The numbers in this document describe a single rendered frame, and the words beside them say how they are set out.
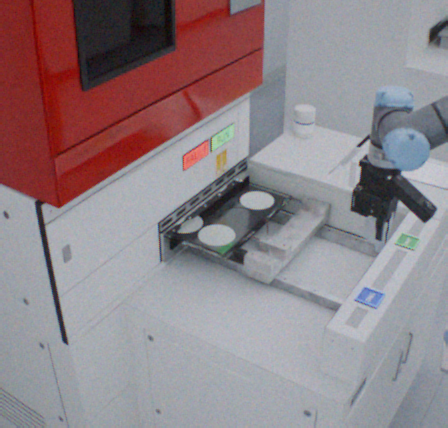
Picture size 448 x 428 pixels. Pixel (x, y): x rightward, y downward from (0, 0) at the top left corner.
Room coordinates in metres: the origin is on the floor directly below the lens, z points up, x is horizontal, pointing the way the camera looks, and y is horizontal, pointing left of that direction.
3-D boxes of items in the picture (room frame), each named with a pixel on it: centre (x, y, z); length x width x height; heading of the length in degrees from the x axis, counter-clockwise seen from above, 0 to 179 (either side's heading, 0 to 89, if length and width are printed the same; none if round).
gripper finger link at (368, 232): (1.07, -0.31, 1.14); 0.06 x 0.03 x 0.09; 57
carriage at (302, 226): (1.43, -0.19, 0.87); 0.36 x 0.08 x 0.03; 147
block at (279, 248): (1.37, -0.14, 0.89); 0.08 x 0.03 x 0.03; 57
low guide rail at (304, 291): (1.31, -0.13, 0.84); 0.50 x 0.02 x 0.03; 57
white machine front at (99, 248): (1.40, 0.15, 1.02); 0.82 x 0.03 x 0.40; 147
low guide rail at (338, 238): (1.53, -0.28, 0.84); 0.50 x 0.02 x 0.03; 57
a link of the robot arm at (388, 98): (1.08, -0.32, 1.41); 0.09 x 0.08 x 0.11; 178
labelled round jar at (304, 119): (1.92, -0.27, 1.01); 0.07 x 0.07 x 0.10
